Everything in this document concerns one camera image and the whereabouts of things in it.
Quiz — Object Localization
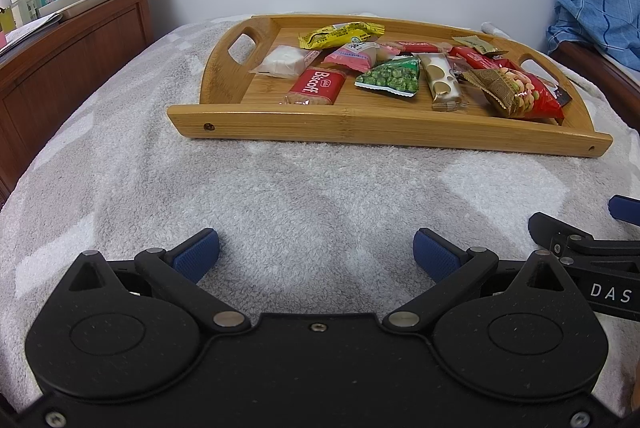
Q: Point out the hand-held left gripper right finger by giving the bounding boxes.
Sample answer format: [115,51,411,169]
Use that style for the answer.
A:
[382,228,588,334]

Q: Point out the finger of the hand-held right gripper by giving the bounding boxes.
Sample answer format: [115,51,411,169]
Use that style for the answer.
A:
[527,211,640,268]
[607,195,640,224]

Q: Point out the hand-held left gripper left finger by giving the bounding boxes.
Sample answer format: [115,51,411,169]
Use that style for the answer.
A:
[50,228,252,335]

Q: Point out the red gold peanut packet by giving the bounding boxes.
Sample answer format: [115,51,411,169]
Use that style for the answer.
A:
[461,67,566,125]

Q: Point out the wooden tray with handles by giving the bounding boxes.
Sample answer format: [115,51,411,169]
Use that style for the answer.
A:
[166,13,613,157]

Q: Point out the brown gold snack packet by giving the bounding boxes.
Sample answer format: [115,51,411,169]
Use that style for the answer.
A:
[418,52,464,112]

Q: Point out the green pea snack packet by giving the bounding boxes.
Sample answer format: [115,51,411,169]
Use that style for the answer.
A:
[354,56,422,98]

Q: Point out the long red snack packet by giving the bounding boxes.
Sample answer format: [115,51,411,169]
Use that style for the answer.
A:
[446,46,508,72]

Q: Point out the olive gold candy packet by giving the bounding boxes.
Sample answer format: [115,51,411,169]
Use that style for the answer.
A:
[451,35,496,58]

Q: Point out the red biscuit packet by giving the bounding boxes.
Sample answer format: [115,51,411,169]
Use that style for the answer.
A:
[284,67,347,107]

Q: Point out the small red candy packet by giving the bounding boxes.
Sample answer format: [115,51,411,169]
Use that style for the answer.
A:
[394,40,441,55]

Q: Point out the white pastry clear packet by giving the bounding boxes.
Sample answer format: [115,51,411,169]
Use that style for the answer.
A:
[248,44,322,79]

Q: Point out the pink snack packet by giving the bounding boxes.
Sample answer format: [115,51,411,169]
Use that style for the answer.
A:
[321,40,402,72]

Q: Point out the yellow snack packet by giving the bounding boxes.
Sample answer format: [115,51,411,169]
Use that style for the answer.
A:
[298,22,386,50]

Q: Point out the brown wooden cabinet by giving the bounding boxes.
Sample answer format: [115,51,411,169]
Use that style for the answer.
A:
[0,0,154,204]

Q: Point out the stack of papers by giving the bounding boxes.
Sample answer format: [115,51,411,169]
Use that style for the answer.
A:
[0,13,64,55]

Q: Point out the dark wooden bed frame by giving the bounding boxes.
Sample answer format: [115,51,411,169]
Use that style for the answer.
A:
[552,41,640,134]

